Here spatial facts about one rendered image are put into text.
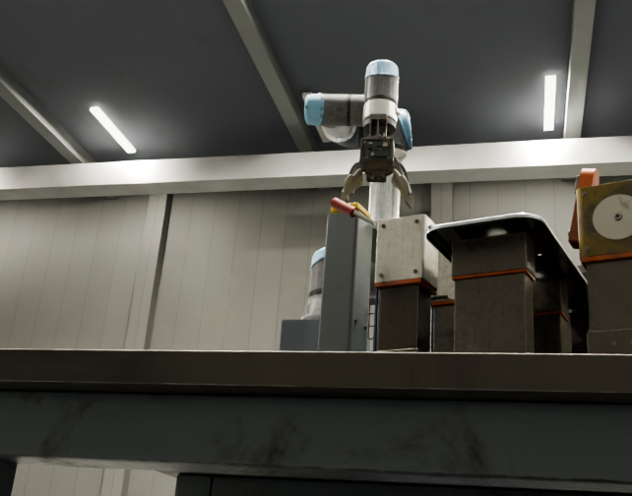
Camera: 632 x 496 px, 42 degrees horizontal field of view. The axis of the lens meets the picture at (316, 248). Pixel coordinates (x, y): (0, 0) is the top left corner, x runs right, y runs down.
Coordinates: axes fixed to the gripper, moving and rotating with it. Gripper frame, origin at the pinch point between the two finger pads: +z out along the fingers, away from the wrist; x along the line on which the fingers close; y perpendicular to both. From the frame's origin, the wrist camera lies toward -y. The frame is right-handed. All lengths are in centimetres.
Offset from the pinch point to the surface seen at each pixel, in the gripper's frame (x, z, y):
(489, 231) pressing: 21, 22, 40
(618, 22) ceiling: 208, -512, -608
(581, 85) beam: 183, -491, -697
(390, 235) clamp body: 5.0, 19.3, 31.1
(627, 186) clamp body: 41, 17, 46
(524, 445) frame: 22, 61, 74
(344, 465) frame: 3, 64, 72
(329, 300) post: -6.8, 26.1, 15.6
